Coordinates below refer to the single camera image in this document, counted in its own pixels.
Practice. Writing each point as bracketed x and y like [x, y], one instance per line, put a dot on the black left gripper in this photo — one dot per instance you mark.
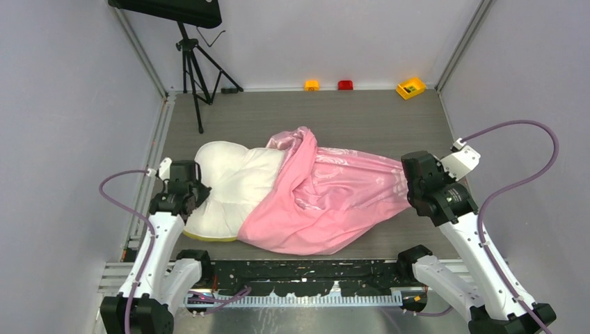
[203, 193]

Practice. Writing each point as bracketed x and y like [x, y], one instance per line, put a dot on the white yellow-edged pillow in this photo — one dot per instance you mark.
[239, 179]

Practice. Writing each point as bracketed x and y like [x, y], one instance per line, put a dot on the pink floral pillowcase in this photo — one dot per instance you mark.
[323, 198]

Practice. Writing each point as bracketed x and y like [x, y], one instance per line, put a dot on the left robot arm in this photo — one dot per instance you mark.
[153, 291]

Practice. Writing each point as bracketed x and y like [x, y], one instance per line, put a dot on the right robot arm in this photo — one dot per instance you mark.
[495, 301]

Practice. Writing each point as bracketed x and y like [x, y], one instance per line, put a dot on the small black adapter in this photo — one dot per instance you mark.
[229, 90]

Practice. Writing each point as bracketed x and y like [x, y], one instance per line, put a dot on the orange toy block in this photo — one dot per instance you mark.
[311, 85]

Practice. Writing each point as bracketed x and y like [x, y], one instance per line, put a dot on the black light panel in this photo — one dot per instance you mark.
[203, 14]

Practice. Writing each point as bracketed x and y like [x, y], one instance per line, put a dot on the red toy block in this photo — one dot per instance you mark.
[345, 85]

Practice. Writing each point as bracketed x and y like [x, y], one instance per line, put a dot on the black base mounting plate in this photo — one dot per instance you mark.
[309, 277]

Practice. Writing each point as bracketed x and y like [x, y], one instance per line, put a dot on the yellow toy bin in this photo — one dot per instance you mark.
[410, 88]

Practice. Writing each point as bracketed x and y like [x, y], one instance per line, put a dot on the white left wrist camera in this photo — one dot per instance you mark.
[162, 172]

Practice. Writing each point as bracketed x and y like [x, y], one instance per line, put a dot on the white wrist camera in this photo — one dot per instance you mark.
[162, 172]
[461, 161]

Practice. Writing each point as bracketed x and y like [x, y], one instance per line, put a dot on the black camera tripod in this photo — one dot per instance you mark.
[193, 77]

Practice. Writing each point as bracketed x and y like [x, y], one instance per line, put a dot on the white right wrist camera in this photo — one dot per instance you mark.
[461, 161]

